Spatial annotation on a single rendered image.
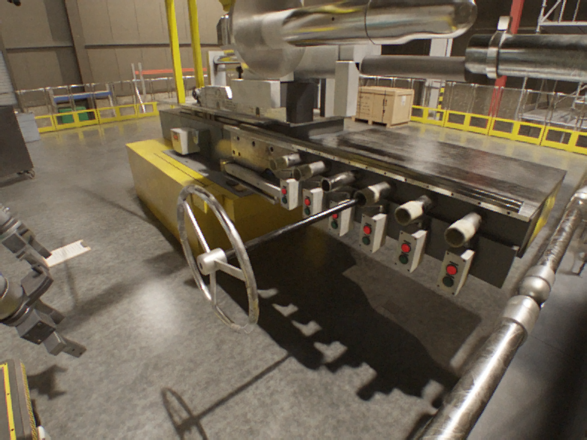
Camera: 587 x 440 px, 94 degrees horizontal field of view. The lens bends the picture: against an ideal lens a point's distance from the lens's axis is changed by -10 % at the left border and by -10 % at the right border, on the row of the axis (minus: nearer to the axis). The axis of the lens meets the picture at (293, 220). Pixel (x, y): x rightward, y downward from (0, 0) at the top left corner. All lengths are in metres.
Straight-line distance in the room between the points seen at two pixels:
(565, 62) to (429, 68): 0.42
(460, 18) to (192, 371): 1.67
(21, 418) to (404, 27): 1.67
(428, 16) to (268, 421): 1.49
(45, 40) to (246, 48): 12.94
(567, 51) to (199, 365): 1.83
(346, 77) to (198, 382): 1.52
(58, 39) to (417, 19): 13.62
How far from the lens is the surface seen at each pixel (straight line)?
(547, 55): 1.16
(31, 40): 14.09
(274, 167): 1.47
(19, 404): 1.44
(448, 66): 1.27
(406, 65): 1.35
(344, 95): 1.43
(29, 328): 0.78
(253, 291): 0.62
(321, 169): 1.37
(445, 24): 0.91
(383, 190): 1.16
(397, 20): 0.96
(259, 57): 1.39
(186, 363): 1.68
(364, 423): 1.48
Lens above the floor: 1.30
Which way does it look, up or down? 28 degrees down
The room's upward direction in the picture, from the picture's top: straight up
